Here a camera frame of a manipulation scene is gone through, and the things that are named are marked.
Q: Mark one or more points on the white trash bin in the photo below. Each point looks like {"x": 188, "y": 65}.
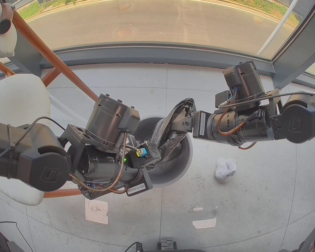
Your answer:
{"x": 183, "y": 151}

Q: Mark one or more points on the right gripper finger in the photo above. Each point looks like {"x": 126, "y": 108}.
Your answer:
{"x": 185, "y": 125}

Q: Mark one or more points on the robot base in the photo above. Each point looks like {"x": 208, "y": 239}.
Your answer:
{"x": 168, "y": 244}

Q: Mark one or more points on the window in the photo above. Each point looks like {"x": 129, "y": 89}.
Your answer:
{"x": 157, "y": 22}

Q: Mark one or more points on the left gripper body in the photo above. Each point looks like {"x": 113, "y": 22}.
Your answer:
{"x": 105, "y": 167}

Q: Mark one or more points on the crumpled white paper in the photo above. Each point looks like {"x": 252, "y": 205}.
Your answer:
{"x": 224, "y": 171}

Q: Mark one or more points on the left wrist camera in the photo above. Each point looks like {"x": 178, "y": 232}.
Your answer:
{"x": 152, "y": 151}

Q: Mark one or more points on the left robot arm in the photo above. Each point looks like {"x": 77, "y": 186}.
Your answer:
{"x": 15, "y": 151}

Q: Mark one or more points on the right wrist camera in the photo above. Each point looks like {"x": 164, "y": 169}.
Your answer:
{"x": 222, "y": 98}

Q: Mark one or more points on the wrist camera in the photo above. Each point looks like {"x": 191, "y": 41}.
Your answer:
{"x": 152, "y": 151}
{"x": 222, "y": 98}

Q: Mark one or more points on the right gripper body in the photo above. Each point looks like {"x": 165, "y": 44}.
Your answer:
{"x": 254, "y": 132}

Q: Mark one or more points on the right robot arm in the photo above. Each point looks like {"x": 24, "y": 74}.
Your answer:
{"x": 299, "y": 122}

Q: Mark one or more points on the black plastic bag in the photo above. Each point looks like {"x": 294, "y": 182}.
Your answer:
{"x": 164, "y": 132}

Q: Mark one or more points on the white cushioned wooden chair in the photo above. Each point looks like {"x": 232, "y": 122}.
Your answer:
{"x": 18, "y": 98}

